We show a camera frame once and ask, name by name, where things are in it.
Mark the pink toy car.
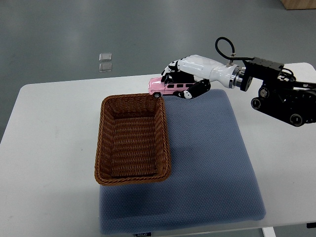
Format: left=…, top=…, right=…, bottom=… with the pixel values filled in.
left=148, top=78, right=195, bottom=98

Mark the brown wicker basket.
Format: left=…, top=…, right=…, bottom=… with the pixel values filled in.
left=94, top=94, right=171, bottom=186

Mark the blue grey cushion mat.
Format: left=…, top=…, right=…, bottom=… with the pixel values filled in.
left=100, top=89, right=266, bottom=235

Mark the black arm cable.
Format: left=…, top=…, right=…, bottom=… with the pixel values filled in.
left=215, top=37, right=255, bottom=66

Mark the upper metal floor plate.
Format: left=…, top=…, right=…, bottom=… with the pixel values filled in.
left=99, top=53, right=112, bottom=62

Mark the white table leg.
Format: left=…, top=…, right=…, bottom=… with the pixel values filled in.
left=262, top=227, right=276, bottom=237

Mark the wooden furniture corner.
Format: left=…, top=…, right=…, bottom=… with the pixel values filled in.
left=281, top=0, right=316, bottom=10

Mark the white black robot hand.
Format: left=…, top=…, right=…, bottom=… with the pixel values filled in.
left=161, top=55, right=245, bottom=99

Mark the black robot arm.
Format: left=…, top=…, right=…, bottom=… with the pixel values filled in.
left=240, top=57, right=316, bottom=127

